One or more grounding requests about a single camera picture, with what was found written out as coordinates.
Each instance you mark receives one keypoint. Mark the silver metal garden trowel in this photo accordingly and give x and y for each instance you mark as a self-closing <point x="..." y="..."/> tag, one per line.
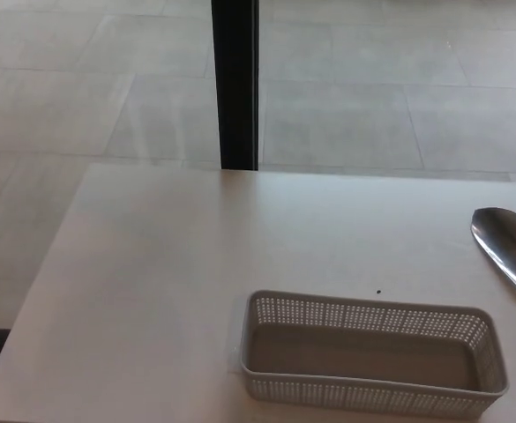
<point x="500" y="238"/>

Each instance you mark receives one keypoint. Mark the grey perforated plastic basket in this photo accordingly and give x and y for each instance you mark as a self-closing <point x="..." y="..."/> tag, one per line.
<point x="363" y="352"/>

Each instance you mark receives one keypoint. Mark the black vertical window frame post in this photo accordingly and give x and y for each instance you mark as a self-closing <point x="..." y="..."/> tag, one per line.
<point x="235" y="88"/>

